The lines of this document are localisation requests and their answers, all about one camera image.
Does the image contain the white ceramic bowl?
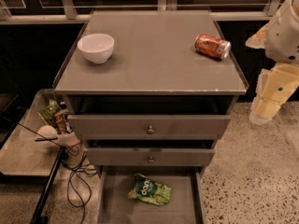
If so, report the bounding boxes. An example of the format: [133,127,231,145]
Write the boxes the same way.
[77,34,114,63]

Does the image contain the grey top drawer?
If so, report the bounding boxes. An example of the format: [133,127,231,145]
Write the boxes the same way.
[68,115,230,140]

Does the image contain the grey bottom drawer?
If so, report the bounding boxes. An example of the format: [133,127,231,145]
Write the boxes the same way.
[96,167,206,224]

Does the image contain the grey drawer cabinet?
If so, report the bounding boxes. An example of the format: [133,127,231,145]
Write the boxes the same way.
[54,10,248,224]

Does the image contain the grey drawer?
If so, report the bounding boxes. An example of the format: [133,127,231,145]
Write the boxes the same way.
[68,115,230,140]
[96,167,206,224]
[86,140,215,166]

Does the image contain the brown snack packet in bin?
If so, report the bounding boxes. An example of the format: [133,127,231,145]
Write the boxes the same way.
[54,109,71,133]

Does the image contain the white window frame rail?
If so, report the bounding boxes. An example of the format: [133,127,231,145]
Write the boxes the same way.
[0,0,284,24]

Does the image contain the white cup in bin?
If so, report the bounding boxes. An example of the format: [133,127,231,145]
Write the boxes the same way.
[58,133,80,147]

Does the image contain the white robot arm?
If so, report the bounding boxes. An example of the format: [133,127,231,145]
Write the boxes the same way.
[246,0,299,125]

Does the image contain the orange soda can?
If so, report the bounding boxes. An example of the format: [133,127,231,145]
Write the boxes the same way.
[194,34,231,60]

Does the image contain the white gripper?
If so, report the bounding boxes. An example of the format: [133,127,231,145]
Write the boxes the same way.
[245,0,299,125]

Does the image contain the white ball in bin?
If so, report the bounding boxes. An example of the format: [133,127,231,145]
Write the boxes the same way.
[36,125,58,147]

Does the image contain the black metal stand bar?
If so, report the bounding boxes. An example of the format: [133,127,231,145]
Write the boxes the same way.
[30,147,65,224]

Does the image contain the green snack bag in bin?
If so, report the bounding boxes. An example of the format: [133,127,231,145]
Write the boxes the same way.
[38,99,61,125]

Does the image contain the black cable on floor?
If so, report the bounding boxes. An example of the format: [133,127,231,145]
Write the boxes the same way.
[3,117,98,224]

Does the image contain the green rice chip bag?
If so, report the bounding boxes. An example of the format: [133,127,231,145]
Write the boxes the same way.
[128,173,172,206]

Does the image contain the grey middle drawer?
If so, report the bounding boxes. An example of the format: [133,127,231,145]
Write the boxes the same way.
[86,140,215,166]

